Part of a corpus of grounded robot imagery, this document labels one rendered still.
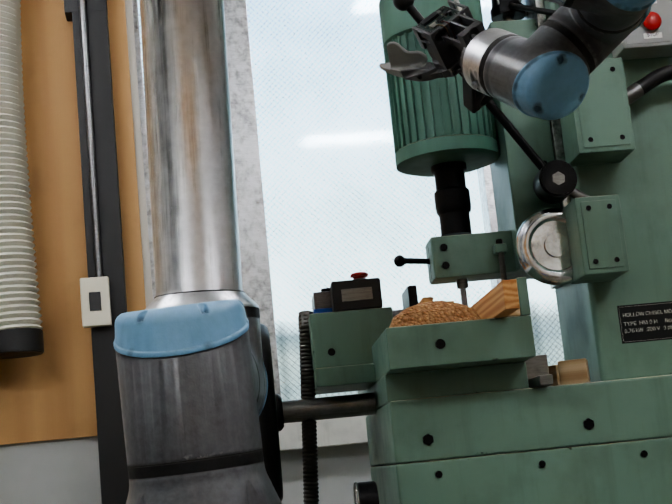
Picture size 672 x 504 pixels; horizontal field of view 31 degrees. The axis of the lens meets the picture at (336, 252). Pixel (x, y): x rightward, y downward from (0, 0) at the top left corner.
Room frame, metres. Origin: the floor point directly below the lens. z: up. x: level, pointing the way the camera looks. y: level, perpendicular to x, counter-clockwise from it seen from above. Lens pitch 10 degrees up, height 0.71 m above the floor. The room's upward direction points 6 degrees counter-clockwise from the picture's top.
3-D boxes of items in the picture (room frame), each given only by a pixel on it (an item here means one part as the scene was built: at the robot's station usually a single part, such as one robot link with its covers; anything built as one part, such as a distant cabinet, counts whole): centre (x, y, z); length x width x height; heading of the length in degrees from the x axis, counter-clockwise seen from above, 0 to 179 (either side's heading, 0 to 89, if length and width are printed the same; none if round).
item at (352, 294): (1.97, -0.01, 0.99); 0.13 x 0.11 x 0.06; 4
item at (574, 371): (1.81, -0.34, 0.82); 0.04 x 0.04 x 0.04; 75
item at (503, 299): (1.88, -0.21, 0.92); 0.56 x 0.02 x 0.04; 4
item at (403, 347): (1.98, -0.09, 0.87); 0.61 x 0.30 x 0.06; 4
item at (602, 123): (1.82, -0.43, 1.22); 0.09 x 0.08 x 0.15; 94
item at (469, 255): (1.96, -0.22, 1.03); 0.14 x 0.07 x 0.09; 94
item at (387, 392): (1.96, -0.14, 0.82); 0.40 x 0.21 x 0.04; 4
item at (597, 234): (1.82, -0.40, 1.02); 0.09 x 0.07 x 0.12; 4
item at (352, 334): (1.97, -0.01, 0.91); 0.15 x 0.14 x 0.09; 4
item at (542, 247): (1.85, -0.34, 1.02); 0.12 x 0.03 x 0.12; 94
